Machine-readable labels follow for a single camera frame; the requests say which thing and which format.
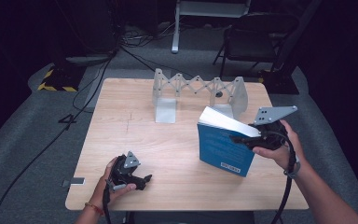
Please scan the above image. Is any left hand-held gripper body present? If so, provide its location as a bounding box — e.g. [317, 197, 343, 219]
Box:
[105, 150, 142, 188]

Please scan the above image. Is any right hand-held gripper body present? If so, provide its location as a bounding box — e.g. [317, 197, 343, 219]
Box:
[250, 105, 298, 151]

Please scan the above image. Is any blue book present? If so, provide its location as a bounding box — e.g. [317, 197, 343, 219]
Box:
[197, 105, 262, 178]

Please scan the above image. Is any grey expandable book rack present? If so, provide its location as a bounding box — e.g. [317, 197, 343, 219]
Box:
[152, 68, 249, 124]

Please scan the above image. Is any person's right hand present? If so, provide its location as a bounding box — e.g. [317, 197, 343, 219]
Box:
[253, 119, 302, 172]

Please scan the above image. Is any person's left hand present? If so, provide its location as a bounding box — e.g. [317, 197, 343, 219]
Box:
[88, 156, 137, 210]

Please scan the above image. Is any grey wristband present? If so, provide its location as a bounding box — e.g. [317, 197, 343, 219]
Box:
[283, 155, 302, 180]

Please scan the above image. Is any black stand base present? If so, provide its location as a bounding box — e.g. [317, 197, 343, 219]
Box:
[259, 69, 300, 95]

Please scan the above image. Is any black folding chair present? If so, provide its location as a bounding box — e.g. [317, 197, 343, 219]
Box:
[213, 12, 301, 78]

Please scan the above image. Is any black yellow striped base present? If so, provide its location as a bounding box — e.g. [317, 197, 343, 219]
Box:
[36, 63, 87, 92]

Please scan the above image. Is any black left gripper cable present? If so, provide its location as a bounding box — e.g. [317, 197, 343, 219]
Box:
[102, 180, 113, 224]

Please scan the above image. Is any red and gold bracelet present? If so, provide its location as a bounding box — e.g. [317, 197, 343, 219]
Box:
[84, 202, 105, 217]

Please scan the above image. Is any grey metal bracket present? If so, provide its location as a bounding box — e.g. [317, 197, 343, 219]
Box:
[61, 176, 86, 189]

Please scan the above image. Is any long black floor cable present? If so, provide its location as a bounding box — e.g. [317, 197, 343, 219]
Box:
[0, 57, 115, 224]

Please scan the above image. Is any white desk frame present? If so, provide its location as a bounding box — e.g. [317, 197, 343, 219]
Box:
[171, 0, 251, 54]

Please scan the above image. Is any bundle of floor cables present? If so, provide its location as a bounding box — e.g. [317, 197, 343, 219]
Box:
[117, 22, 181, 49]

